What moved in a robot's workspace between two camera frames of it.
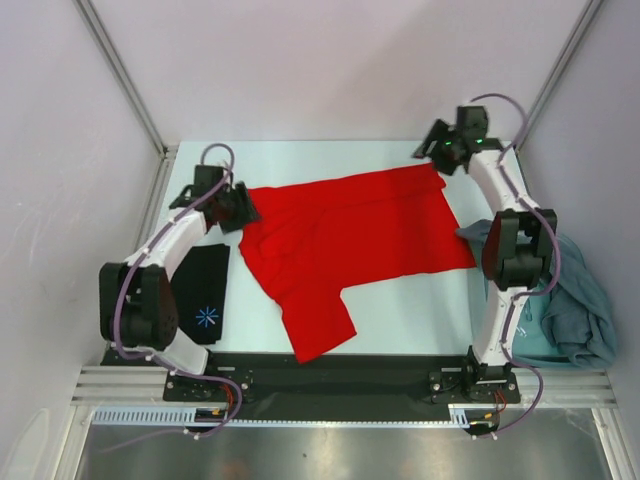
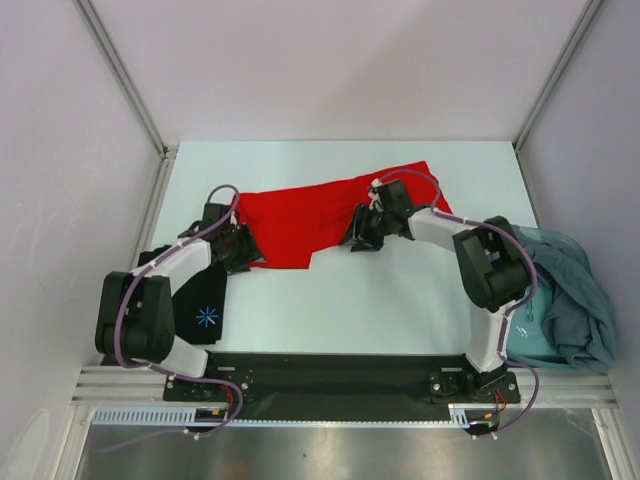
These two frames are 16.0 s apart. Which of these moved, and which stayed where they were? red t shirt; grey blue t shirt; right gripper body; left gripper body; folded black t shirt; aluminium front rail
Moved: red t shirt; left gripper body; right gripper body
Stayed: aluminium front rail; folded black t shirt; grey blue t shirt
